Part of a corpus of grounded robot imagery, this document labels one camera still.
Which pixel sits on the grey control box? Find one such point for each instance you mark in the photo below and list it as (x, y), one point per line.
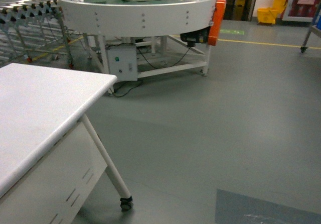
(122, 61)

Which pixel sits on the round white conveyor table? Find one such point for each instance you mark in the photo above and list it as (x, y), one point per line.
(169, 35)

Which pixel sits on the white table leg with caster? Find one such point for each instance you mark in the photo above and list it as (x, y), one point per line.
(126, 201)

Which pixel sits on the orange motor cover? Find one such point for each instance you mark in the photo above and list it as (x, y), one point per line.
(217, 18)

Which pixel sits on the yellow mop bucket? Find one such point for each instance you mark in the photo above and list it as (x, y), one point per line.
(268, 15)

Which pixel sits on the expandable roller conveyor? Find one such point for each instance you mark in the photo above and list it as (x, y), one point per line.
(31, 29)

